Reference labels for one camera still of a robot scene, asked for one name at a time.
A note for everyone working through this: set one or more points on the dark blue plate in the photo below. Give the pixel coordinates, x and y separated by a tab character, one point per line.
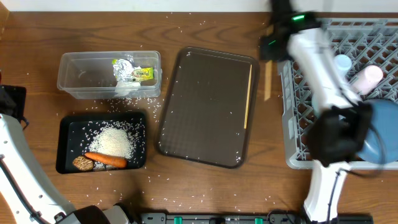
384	120

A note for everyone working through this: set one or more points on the black plastic tray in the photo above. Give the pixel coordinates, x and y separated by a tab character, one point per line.
77	132

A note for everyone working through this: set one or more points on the orange carrot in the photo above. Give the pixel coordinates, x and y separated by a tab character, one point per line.
118	162

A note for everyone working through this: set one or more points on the brown food scrap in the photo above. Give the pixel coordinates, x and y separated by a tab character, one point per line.
82	163

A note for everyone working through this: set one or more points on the grey dishwasher rack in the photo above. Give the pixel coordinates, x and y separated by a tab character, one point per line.
366	41

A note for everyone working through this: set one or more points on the brown serving tray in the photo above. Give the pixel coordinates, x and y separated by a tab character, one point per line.
203	117

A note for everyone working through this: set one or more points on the light blue plastic cup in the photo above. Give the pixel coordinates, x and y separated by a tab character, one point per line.
343	64

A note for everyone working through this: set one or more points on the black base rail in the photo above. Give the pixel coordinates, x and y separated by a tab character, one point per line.
272	218

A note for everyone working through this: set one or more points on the light blue rice bowl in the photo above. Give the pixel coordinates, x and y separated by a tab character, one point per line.
316	105

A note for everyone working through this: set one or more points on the clear plastic container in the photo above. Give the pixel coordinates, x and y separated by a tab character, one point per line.
89	75

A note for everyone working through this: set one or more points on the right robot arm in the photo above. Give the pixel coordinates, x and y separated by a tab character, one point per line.
344	121

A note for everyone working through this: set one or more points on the white paper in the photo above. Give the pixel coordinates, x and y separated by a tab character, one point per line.
122	89

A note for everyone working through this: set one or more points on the white rice pile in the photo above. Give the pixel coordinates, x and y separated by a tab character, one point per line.
116	138

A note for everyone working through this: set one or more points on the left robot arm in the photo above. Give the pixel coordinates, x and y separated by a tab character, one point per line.
31	195

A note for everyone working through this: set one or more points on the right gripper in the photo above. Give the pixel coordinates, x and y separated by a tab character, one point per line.
267	52

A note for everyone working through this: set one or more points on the white plastic cup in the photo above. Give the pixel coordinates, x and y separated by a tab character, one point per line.
367	79

